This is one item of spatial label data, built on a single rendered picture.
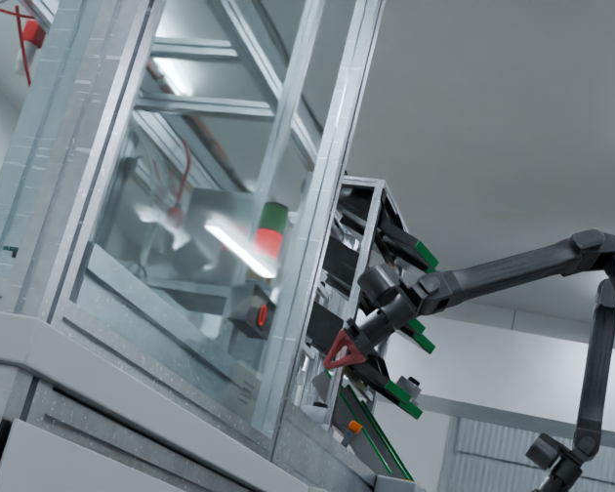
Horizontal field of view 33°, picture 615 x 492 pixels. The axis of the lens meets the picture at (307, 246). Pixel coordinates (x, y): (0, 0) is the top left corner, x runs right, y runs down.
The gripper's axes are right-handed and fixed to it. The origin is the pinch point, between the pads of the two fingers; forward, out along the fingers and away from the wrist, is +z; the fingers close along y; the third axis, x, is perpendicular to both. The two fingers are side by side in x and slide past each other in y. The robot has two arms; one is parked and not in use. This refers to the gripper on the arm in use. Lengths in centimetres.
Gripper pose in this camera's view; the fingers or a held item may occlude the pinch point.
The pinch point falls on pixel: (327, 364)
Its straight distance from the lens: 205.7
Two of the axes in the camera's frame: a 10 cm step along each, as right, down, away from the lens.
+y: -2.5, -3.8, -8.9
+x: 5.5, 7.0, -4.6
